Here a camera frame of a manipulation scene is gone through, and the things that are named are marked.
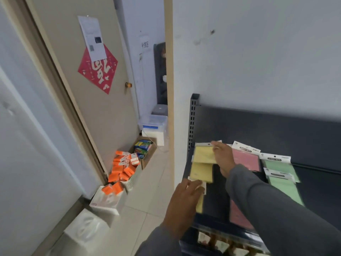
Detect person's left hand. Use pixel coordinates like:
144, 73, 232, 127
163, 178, 205, 238

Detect person's right hand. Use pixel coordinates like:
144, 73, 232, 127
211, 141, 236, 179

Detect yellow sticky note packet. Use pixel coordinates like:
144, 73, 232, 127
192, 142, 222, 164
189, 162, 214, 184
188, 177, 207, 214

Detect person's right forearm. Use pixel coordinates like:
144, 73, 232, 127
225, 164, 341, 256

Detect person's left forearm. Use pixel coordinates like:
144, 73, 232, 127
134, 224, 185, 256

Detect pink sticky note packet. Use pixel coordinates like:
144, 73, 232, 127
229, 199, 254, 230
231, 141, 262, 173

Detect brown cardboard box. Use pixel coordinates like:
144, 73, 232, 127
129, 136, 158, 170

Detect dark metal shelf unit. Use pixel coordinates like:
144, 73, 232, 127
179, 93, 341, 256

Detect white plastic basket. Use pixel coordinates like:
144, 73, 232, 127
121, 164, 143, 191

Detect white box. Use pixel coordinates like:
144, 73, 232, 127
141, 127, 166, 146

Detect colourful boxes group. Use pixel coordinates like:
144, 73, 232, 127
134, 140, 153, 159

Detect clear plastic storage box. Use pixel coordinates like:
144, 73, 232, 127
138, 114, 168, 130

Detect grey box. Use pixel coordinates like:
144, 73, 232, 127
151, 104, 168, 116

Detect green sticky note packet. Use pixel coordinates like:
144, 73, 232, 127
263, 167, 305, 206
259, 153, 301, 183

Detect assorted packaged goods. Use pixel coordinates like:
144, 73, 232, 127
197, 231, 269, 256

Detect pile of orange boxes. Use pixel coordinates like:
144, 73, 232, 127
102, 150, 142, 196

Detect white tissue pack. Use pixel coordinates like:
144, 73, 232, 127
89, 185, 127, 216
63, 209, 110, 248

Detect black background shelf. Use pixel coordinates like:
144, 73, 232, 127
153, 42, 168, 105

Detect beige door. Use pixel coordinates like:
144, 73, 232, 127
23, 0, 139, 182

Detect red diamond paper decoration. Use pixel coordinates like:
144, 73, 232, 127
78, 44, 118, 95

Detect white printed paper sheet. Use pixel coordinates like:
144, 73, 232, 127
77, 15, 107, 62

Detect beige wooden wall trim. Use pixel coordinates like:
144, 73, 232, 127
164, 0, 175, 185

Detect white paper wall sign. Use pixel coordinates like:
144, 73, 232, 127
138, 34, 151, 54

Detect brown door frame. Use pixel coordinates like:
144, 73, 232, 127
7, 0, 108, 185

